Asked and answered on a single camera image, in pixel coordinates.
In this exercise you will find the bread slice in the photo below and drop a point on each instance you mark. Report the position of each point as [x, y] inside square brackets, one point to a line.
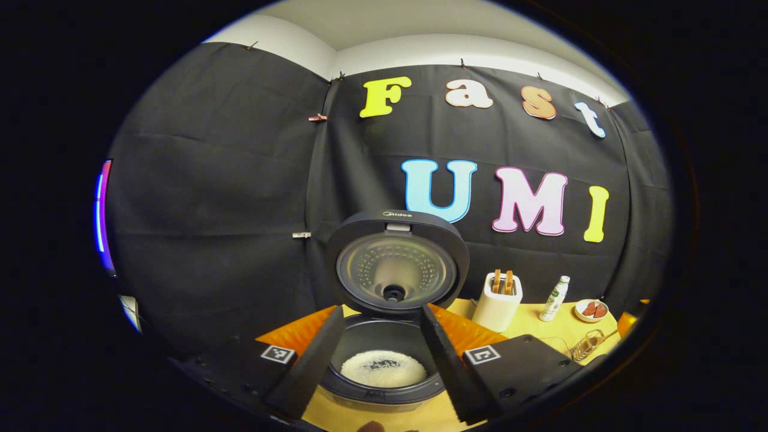
[509, 282]
[496, 282]

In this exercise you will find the computer monitor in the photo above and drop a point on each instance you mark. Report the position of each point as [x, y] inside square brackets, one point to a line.
[103, 216]

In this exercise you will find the white rice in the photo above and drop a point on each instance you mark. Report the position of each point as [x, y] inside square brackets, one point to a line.
[384, 369]

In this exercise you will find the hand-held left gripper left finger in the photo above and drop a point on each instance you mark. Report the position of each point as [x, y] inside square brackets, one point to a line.
[309, 372]

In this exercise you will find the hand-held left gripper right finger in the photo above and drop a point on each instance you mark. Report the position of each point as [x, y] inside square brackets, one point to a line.
[447, 366]

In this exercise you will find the white drink bottle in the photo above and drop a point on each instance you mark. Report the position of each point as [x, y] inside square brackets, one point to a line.
[553, 303]

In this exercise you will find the white round plate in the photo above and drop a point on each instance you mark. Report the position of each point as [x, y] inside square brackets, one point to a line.
[591, 318]

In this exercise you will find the red meat slice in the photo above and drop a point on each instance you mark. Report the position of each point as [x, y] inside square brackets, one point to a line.
[588, 309]
[600, 311]

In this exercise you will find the dark grey rice cooker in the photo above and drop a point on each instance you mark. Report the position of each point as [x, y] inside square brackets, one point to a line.
[396, 225]

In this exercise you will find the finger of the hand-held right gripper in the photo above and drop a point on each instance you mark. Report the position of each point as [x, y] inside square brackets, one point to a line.
[627, 324]

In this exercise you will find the white toaster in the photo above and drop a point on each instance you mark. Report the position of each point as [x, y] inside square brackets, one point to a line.
[495, 312]

